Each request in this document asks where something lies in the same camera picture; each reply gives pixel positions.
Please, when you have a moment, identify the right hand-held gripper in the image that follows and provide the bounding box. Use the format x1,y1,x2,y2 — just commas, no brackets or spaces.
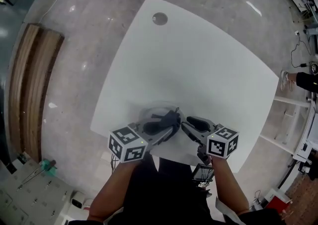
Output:
181,116,239,166

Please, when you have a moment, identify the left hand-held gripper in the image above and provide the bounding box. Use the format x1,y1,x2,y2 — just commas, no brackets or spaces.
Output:
108,115,176,163

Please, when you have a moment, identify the dark grey cloth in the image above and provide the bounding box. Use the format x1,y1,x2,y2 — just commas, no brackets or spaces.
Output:
159,106,182,141

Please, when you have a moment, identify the white plate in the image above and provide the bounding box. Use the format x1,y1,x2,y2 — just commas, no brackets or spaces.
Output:
138,99,186,133

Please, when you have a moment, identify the person's right forearm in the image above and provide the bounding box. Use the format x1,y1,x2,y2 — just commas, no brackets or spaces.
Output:
212,156,250,216

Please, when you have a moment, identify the person's left forearm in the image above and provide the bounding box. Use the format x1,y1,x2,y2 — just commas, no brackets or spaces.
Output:
88,160,140,222

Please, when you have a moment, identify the person in black shirt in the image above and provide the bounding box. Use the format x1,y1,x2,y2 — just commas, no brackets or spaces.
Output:
99,153,286,225

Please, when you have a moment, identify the red white bucket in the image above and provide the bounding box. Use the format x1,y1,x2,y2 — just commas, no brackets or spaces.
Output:
81,197,93,211

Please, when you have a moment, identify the red box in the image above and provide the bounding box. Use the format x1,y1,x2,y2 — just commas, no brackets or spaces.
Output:
263,188,293,211

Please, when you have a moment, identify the white appliance with dark screen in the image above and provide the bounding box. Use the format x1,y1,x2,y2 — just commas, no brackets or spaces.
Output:
70,190,86,209

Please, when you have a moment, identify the round grey table grommet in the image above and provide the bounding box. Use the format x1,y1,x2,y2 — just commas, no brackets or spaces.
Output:
152,12,168,26

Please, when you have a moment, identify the green dustpan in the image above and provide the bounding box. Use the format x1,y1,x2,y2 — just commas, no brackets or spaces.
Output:
39,158,58,177

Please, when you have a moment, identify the long wooden board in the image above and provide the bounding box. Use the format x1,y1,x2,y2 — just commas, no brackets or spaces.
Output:
21,27,65,163
8,23,41,154

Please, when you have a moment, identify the thin metal rod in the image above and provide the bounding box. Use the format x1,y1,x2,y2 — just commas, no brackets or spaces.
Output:
16,166,43,192

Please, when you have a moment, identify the grey locker cabinet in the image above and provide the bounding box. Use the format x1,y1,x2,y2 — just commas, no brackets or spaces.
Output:
0,158,75,225

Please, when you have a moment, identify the black box with cables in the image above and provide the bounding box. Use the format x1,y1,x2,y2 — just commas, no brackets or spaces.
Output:
191,163,216,188

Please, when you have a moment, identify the white strap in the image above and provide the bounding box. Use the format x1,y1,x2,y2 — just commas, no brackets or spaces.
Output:
103,206,125,225
215,196,240,225

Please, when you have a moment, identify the thin black cable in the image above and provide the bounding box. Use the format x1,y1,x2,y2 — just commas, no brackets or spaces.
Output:
290,30,314,70

